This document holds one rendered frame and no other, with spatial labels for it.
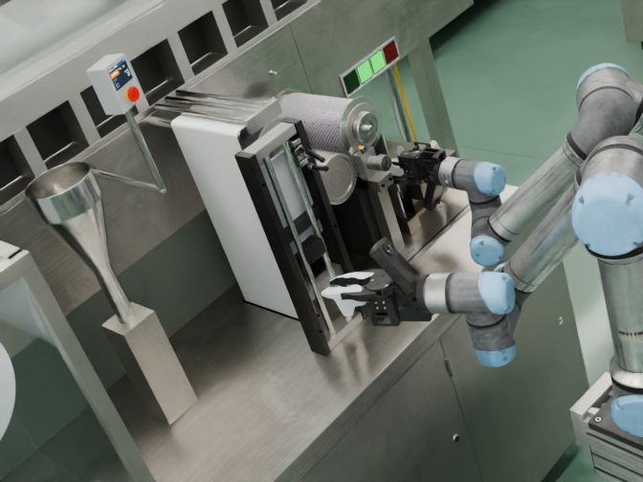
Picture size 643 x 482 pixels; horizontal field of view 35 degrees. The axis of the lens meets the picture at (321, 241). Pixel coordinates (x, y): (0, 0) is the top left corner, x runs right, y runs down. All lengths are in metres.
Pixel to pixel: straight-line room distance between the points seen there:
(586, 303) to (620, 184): 2.16
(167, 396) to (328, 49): 1.09
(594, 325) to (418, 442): 1.32
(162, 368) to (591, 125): 1.06
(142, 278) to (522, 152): 2.59
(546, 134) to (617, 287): 3.16
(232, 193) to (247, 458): 0.61
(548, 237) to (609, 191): 0.29
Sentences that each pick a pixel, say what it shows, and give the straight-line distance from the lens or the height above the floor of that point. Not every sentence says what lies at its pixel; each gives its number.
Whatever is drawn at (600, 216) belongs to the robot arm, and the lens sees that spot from 1.61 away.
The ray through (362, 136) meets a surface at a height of 1.24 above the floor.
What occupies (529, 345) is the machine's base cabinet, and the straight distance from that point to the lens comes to 2.75.
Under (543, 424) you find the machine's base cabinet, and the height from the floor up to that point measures 0.27.
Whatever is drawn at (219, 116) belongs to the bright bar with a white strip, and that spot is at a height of 1.45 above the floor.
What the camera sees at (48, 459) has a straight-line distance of 1.84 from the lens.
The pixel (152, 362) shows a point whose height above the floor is 1.07.
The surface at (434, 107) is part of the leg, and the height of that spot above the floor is 0.82.
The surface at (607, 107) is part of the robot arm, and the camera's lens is 2.18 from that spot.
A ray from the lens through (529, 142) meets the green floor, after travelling 4.81.
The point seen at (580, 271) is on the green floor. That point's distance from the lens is 3.90.
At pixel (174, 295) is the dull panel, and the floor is 0.99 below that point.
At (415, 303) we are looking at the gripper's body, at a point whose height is 1.20.
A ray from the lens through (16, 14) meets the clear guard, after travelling 1.94.
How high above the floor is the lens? 2.31
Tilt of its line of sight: 31 degrees down
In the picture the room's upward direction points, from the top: 20 degrees counter-clockwise
